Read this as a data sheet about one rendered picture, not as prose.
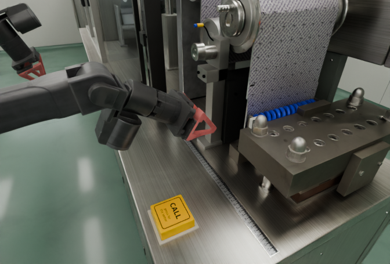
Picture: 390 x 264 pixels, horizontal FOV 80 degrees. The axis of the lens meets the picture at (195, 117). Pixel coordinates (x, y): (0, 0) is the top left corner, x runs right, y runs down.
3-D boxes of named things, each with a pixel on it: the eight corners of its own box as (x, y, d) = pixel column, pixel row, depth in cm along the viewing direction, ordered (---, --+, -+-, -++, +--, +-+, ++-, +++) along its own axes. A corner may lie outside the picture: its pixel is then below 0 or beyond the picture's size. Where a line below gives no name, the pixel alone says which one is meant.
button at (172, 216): (150, 212, 49) (149, 205, 48) (181, 201, 52) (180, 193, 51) (161, 241, 44) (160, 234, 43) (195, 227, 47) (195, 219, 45)
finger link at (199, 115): (212, 148, 50) (177, 138, 45) (197, 131, 56) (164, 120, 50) (228, 122, 49) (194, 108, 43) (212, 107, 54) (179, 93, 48)
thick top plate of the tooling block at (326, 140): (237, 149, 56) (239, 129, 53) (346, 113, 71) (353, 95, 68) (286, 198, 44) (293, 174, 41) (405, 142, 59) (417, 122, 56)
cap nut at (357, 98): (343, 101, 65) (349, 86, 63) (352, 98, 67) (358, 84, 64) (356, 107, 62) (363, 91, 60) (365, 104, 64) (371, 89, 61)
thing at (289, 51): (245, 98, 55) (256, 14, 46) (316, 82, 64) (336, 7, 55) (246, 99, 55) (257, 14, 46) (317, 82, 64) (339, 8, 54)
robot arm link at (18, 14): (-30, -1, 63) (-40, -1, 57) (13, -18, 66) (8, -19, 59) (5, 40, 70) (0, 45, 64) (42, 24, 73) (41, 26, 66)
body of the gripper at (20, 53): (37, 50, 76) (20, 29, 71) (38, 62, 69) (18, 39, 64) (17, 60, 75) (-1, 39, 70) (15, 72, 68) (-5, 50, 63)
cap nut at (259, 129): (247, 130, 53) (249, 113, 51) (260, 126, 54) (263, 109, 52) (257, 139, 50) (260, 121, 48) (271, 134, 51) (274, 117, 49)
